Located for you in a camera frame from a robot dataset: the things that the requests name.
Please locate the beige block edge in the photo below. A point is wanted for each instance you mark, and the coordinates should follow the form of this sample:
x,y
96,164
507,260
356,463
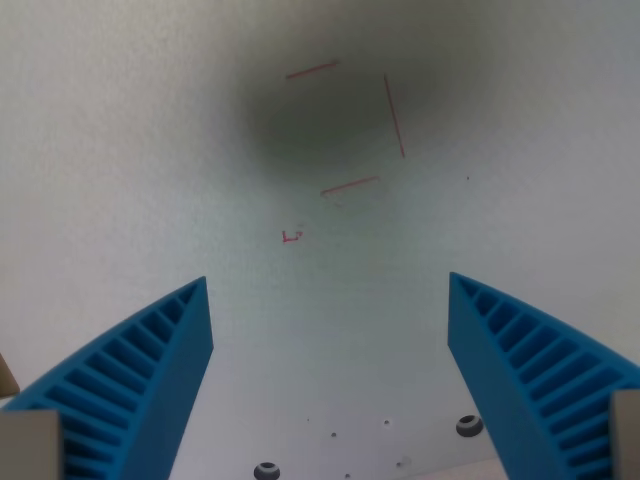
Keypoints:
x,y
6,377

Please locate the grey round table bolt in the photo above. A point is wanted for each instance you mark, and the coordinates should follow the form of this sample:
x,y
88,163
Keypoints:
x,y
468,426
266,471

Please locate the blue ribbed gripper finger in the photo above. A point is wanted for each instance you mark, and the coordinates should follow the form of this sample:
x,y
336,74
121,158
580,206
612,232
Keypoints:
x,y
505,370
150,380

